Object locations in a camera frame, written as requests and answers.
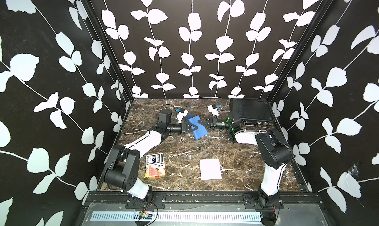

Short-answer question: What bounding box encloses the white square paper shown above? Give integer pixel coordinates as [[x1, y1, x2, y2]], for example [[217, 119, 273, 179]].
[[200, 159, 222, 181]]

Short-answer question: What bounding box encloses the small green circuit board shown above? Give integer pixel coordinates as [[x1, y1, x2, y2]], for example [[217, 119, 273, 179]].
[[138, 212, 153, 221]]

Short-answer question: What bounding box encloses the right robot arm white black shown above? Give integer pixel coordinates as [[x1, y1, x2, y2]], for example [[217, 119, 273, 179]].
[[197, 111, 293, 209]]

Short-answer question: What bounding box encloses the white perforated strip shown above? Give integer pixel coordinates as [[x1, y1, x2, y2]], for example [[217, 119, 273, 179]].
[[90, 211, 262, 224]]

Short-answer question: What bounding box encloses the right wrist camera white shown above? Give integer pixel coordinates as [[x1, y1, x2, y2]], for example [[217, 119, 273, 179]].
[[207, 104, 220, 117]]

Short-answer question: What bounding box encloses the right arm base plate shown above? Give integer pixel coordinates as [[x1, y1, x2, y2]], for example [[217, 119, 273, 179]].
[[242, 192, 284, 211]]

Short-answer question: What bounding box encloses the blue square paper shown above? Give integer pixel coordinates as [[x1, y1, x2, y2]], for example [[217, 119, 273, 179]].
[[186, 114, 193, 121], [189, 116, 208, 140]]

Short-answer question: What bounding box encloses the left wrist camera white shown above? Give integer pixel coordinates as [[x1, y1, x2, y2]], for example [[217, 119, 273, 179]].
[[176, 108, 188, 123]]

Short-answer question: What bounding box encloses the yellow red card box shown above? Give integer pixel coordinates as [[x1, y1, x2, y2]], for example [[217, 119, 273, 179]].
[[145, 163, 165, 179]]

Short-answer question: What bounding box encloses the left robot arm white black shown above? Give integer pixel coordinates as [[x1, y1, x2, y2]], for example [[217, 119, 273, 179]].
[[102, 109, 198, 202]]

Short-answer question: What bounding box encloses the blue white poker card box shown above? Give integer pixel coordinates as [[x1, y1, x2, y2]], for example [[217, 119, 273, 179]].
[[146, 153, 164, 166]]

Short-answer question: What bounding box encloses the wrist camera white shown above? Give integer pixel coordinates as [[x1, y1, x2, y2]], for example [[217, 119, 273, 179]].
[[207, 104, 220, 117], [176, 108, 188, 123]]

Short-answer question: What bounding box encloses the black case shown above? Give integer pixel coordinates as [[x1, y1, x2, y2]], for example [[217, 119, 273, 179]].
[[230, 99, 274, 126]]

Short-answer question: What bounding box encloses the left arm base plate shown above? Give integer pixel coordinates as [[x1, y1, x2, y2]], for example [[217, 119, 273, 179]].
[[125, 191, 166, 210]]

